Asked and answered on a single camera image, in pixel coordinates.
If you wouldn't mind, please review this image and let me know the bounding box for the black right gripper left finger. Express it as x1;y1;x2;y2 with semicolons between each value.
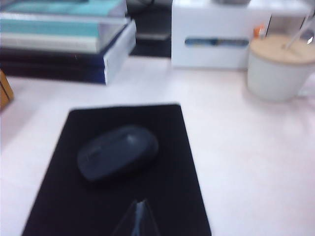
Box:
110;200;139;236

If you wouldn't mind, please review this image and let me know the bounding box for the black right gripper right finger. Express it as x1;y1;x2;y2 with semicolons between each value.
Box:
134;198;159;236

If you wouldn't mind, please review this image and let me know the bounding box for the black computer mouse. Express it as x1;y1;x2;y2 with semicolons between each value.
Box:
76;124;159;183

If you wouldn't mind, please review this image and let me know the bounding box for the black mouse pad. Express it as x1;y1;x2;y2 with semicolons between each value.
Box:
21;103;213;236

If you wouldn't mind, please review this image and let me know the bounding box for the gold metal box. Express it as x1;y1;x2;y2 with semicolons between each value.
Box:
0;68;15;112

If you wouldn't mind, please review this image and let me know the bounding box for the white book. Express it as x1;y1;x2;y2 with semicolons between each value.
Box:
0;33;101;54

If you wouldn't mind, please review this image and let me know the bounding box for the white mug with wooden lid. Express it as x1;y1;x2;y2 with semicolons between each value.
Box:
247;34;315;103

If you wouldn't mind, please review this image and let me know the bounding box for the white tissue box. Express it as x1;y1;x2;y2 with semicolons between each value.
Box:
171;0;312;72

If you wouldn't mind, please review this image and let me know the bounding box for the teal book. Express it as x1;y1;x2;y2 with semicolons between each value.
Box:
0;20;129;40

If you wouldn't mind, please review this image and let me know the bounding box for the small orange figure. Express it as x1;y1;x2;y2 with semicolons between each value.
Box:
253;24;267;40

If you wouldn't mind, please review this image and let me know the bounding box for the grey metal straw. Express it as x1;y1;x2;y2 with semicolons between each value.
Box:
282;9;315;50

